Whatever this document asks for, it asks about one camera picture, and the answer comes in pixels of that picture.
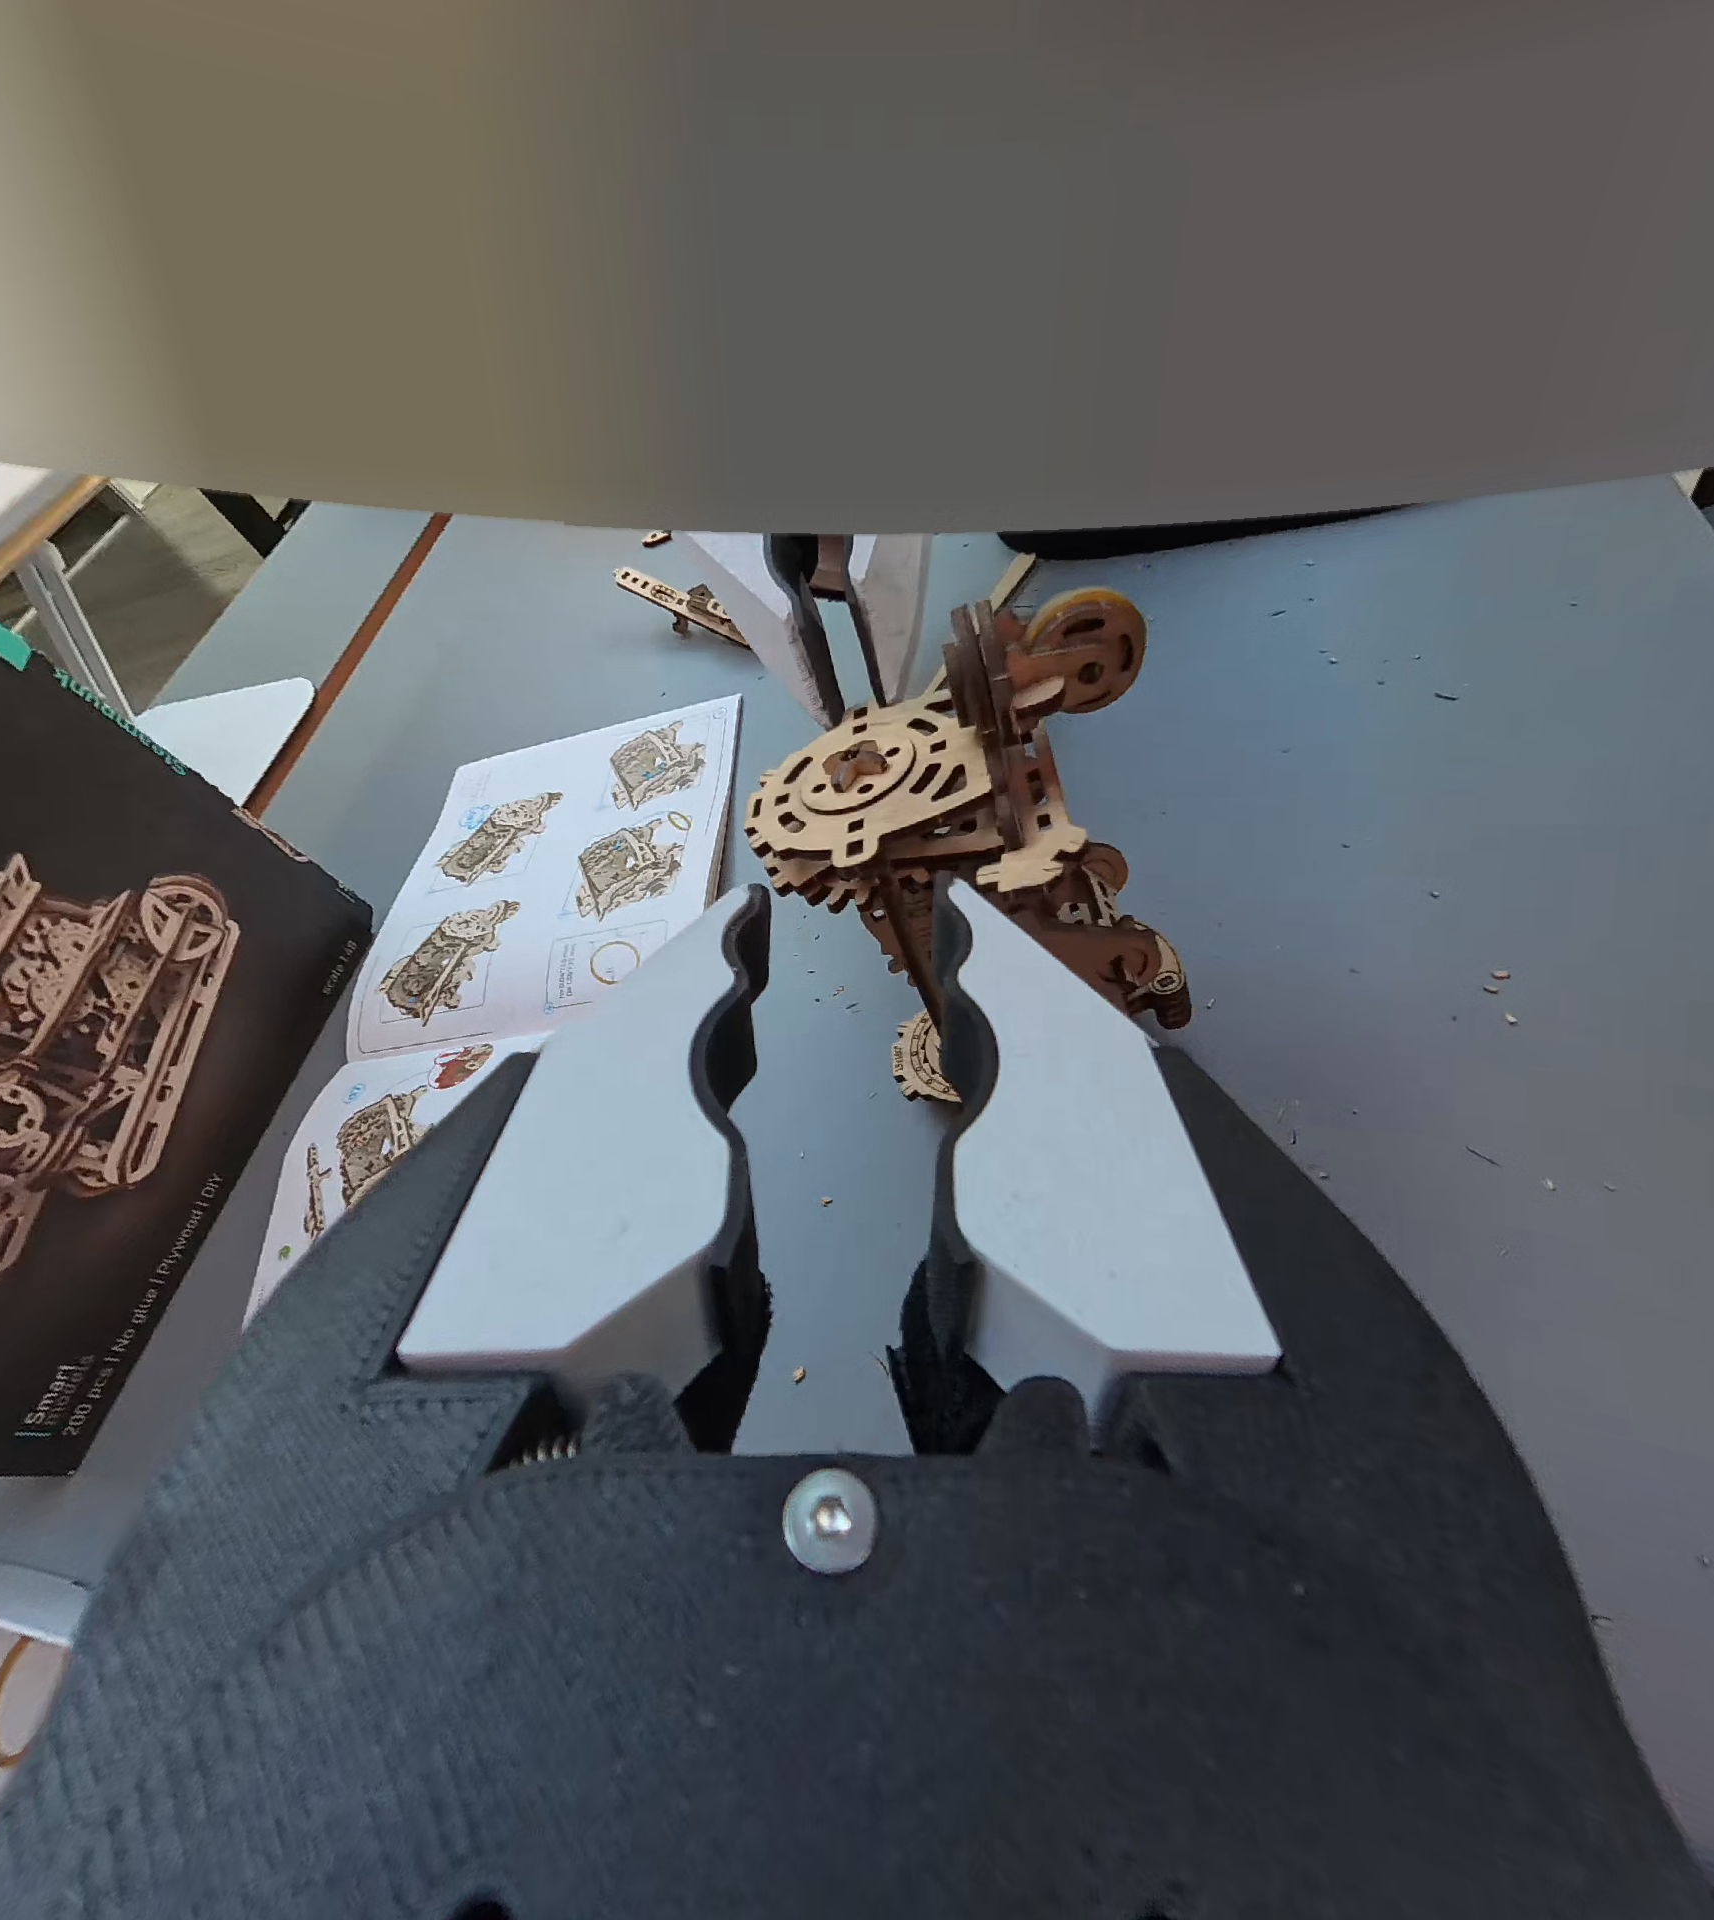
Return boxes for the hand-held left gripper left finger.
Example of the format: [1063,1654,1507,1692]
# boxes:
[394,883,781,1453]

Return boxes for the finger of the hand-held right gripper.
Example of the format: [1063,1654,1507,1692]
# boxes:
[685,531,848,726]
[838,534,935,704]

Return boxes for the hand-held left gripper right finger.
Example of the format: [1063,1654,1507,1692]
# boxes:
[890,877,1283,1454]

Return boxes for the wooden mechanical puzzle model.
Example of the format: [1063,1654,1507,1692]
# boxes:
[745,589,1192,1113]

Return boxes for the illustrated instruction booklet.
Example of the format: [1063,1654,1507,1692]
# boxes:
[244,694,745,1330]

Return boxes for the adjacent grey desk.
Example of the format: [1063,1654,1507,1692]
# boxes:
[144,503,446,752]

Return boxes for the long wooden strip with peg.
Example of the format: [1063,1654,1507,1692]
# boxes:
[614,565,752,650]

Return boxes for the black wrist rest pad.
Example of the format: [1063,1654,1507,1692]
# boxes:
[998,503,1415,560]

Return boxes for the white rounded board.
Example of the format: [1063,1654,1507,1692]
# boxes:
[136,678,317,804]

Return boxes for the black product box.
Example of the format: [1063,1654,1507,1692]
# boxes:
[0,546,377,1481]

